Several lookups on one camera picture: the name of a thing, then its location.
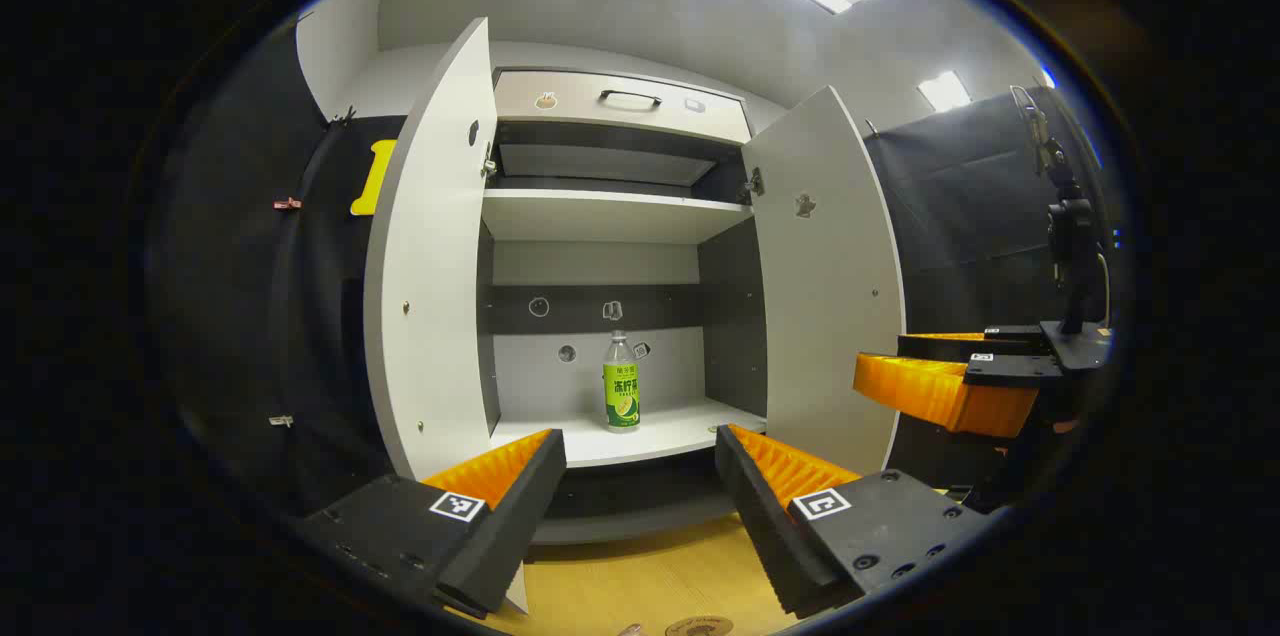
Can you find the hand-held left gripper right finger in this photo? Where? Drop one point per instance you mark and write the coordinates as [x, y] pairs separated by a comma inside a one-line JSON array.
[[765, 536]]

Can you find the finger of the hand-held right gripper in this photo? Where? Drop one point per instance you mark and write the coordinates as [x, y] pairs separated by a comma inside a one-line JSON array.
[[1010, 371], [940, 347]]

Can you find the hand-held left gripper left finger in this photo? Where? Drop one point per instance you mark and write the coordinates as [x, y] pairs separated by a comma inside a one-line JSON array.
[[520, 526]]

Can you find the round brown coaster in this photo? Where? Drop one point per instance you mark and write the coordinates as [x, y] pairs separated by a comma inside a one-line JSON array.
[[700, 627]]

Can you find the white cabinet door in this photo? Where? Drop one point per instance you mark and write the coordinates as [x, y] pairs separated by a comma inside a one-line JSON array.
[[430, 266], [825, 316]]

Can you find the green label plastic bottle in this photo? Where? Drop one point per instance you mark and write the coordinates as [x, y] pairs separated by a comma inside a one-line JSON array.
[[621, 396]]

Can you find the white and grey cabinet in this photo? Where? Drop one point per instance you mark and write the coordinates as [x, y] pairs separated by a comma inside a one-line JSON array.
[[590, 261]]

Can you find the white cabinet shelf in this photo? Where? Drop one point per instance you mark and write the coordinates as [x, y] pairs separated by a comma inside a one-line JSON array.
[[600, 216]]

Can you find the black backdrop cloth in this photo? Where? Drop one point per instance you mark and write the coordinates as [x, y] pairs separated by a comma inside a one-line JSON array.
[[960, 206]]

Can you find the small ceiling light panel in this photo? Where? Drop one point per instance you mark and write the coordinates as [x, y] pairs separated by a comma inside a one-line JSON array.
[[944, 91]]

